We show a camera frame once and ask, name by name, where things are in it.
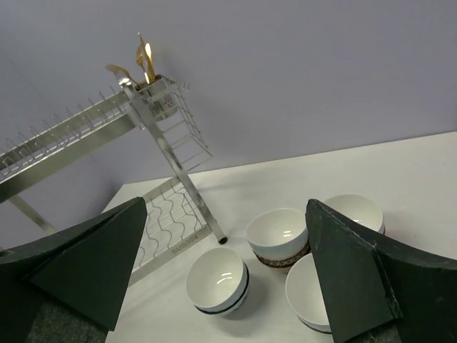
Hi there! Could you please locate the white bowl dark band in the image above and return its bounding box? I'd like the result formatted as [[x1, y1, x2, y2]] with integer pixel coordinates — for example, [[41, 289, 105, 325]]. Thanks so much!
[[186, 247, 251, 317]]

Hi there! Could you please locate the gold knife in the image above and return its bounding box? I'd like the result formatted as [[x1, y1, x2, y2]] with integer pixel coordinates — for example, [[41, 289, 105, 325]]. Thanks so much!
[[136, 32, 149, 84]]

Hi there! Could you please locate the gold fork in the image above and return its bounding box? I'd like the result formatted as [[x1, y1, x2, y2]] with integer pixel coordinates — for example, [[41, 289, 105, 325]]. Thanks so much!
[[105, 64, 138, 86]]

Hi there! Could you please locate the white bowl brown pattern stack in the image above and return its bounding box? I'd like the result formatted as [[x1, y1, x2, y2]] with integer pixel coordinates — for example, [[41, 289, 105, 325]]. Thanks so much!
[[246, 208, 311, 274]]

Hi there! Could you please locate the white bowl orange stack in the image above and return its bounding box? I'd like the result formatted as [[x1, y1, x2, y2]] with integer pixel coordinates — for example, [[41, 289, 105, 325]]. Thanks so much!
[[324, 194, 386, 234]]

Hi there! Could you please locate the white bowl front stack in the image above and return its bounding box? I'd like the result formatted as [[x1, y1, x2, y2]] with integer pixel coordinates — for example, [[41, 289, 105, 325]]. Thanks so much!
[[285, 254, 331, 334]]

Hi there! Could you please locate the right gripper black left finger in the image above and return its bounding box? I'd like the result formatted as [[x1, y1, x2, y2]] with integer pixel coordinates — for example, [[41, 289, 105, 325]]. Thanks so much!
[[1, 197, 147, 342]]

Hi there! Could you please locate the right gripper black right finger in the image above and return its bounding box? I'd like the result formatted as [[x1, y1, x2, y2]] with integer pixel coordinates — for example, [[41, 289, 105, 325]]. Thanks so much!
[[306, 199, 456, 342]]

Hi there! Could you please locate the stainless steel dish rack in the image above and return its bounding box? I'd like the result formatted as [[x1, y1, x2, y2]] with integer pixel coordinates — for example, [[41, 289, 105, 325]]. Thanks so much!
[[1, 76, 228, 283]]

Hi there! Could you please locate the perforated steel cutlery holder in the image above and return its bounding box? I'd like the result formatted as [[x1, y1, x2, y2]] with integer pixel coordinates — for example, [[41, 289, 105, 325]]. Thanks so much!
[[136, 75, 178, 121]]

